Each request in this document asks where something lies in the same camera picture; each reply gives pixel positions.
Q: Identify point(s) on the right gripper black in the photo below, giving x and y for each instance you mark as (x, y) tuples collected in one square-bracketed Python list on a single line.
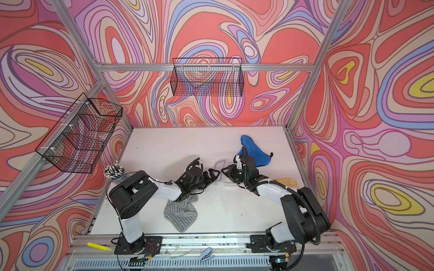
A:
[(230, 173)]

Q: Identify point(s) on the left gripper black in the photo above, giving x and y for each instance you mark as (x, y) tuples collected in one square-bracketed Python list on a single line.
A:
[(212, 176)]

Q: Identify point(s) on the small blue-rimmed lunch box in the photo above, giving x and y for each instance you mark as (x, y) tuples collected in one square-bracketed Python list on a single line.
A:
[(222, 179)]

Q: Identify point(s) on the blue microfiber cloth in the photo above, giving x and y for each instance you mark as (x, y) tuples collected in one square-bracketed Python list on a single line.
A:
[(261, 158)]

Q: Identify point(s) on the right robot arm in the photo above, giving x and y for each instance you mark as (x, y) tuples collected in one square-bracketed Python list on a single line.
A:
[(305, 219)]

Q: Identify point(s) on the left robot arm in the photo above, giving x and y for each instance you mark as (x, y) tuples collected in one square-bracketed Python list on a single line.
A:
[(130, 196)]

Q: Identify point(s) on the grey striped cloth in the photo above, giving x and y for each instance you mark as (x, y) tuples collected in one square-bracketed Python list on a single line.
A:
[(182, 214)]

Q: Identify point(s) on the yellow perforated tray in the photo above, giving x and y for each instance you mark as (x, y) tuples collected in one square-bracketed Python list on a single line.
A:
[(289, 182)]

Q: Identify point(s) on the blue binder clip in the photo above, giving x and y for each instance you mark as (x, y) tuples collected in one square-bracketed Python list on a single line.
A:
[(206, 255)]

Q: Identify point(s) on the cup of pens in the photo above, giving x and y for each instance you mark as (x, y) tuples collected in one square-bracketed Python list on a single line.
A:
[(116, 172)]

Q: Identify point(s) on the yellow highlighter marker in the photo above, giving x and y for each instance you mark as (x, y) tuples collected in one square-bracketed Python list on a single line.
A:
[(99, 247)]

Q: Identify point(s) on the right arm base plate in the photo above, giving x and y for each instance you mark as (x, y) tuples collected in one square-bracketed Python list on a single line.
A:
[(266, 244)]

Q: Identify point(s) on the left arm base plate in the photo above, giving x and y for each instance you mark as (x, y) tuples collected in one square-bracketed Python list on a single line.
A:
[(147, 245)]

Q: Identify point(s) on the back wall wire basket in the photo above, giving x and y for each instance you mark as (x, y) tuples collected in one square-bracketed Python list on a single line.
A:
[(207, 76)]

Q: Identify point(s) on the wall wire basket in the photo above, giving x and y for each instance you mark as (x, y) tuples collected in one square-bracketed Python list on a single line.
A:
[(82, 139), (207, 76)]

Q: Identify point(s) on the left wall wire basket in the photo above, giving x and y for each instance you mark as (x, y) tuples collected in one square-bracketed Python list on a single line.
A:
[(82, 139)]

